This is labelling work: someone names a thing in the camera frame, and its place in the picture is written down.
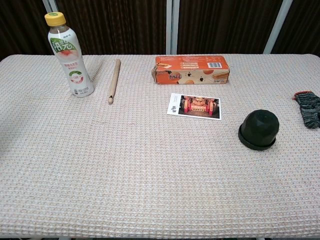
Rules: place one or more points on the black dice tray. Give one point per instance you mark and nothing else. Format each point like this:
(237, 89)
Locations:
(255, 147)

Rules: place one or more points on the black dice cup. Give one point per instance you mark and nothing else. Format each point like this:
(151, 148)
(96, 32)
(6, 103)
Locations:
(260, 125)

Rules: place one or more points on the photo postcard with white border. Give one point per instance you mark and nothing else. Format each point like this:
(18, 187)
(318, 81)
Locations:
(195, 106)

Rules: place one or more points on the orange cardboard snack box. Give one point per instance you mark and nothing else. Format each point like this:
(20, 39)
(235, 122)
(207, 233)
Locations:
(190, 75)

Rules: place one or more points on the beige waffle-weave tablecloth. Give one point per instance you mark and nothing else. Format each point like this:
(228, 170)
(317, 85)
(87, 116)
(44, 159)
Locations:
(150, 175)

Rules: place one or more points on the wooden stick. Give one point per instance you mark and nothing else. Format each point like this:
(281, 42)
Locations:
(114, 80)

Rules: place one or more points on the yellow-capped peach drink bottle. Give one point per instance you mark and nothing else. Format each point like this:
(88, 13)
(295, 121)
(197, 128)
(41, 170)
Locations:
(72, 70)

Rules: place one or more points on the dark brown pleated curtain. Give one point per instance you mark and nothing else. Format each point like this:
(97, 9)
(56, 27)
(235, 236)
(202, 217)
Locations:
(120, 25)

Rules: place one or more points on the dark knit glove red cuff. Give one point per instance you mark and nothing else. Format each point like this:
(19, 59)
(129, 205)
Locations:
(310, 110)

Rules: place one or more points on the white metal frame post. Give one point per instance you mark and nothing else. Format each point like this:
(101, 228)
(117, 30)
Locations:
(49, 6)
(278, 27)
(173, 27)

